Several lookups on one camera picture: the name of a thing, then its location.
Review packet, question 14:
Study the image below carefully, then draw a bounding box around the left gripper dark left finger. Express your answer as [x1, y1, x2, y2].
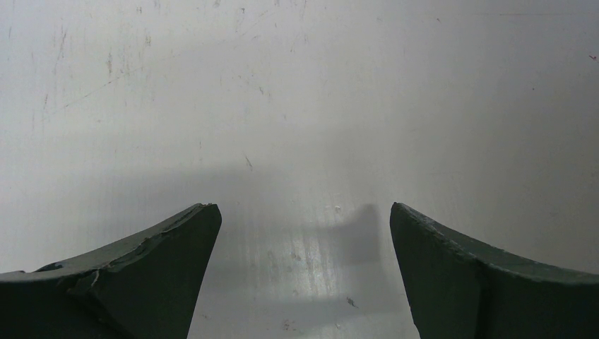
[1, 204, 222, 338]

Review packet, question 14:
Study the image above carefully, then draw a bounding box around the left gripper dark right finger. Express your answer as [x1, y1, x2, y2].
[390, 203, 598, 338]

